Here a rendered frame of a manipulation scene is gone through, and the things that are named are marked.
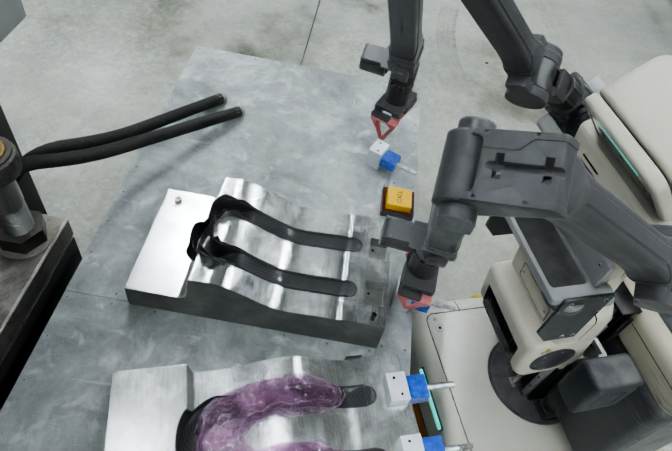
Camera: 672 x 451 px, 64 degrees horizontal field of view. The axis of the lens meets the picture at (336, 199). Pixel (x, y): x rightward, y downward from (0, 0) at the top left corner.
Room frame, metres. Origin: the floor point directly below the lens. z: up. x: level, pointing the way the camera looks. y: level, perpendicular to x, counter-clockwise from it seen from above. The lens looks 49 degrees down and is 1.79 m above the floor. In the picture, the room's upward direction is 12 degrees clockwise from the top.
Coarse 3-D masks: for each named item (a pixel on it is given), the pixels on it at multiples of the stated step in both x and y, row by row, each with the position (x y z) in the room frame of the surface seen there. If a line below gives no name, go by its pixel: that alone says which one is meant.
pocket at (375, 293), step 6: (366, 282) 0.60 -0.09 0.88; (372, 282) 0.60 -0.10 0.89; (366, 288) 0.60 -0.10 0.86; (372, 288) 0.60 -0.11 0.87; (378, 288) 0.60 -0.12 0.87; (384, 288) 0.60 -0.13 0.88; (366, 294) 0.59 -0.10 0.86; (372, 294) 0.59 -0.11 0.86; (378, 294) 0.59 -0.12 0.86; (384, 294) 0.59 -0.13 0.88; (366, 300) 0.57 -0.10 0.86; (372, 300) 0.57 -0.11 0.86; (378, 300) 0.58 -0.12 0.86; (384, 300) 0.57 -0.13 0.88
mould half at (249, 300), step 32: (224, 192) 0.71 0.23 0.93; (256, 192) 0.74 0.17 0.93; (160, 224) 0.65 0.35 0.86; (192, 224) 0.67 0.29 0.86; (224, 224) 0.63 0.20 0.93; (288, 224) 0.70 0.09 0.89; (320, 224) 0.72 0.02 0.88; (352, 224) 0.73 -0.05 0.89; (160, 256) 0.58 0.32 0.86; (256, 256) 0.59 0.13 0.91; (288, 256) 0.62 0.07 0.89; (320, 256) 0.64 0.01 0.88; (352, 256) 0.65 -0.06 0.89; (128, 288) 0.49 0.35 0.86; (160, 288) 0.51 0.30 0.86; (192, 288) 0.50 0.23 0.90; (224, 288) 0.50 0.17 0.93; (256, 288) 0.52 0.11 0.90; (224, 320) 0.50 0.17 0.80; (256, 320) 0.50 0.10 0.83; (288, 320) 0.50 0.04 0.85; (320, 320) 0.50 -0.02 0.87; (352, 320) 0.51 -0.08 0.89; (384, 320) 0.52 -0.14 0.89
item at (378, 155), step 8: (376, 144) 1.04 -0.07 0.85; (384, 144) 1.04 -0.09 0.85; (368, 152) 1.01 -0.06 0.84; (376, 152) 1.01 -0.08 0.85; (384, 152) 1.02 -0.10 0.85; (392, 152) 1.04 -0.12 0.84; (368, 160) 1.01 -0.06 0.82; (376, 160) 1.00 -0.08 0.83; (384, 160) 1.00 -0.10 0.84; (392, 160) 1.01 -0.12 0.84; (376, 168) 1.00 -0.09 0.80; (392, 168) 0.99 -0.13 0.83; (400, 168) 1.00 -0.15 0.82; (408, 168) 1.00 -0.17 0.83
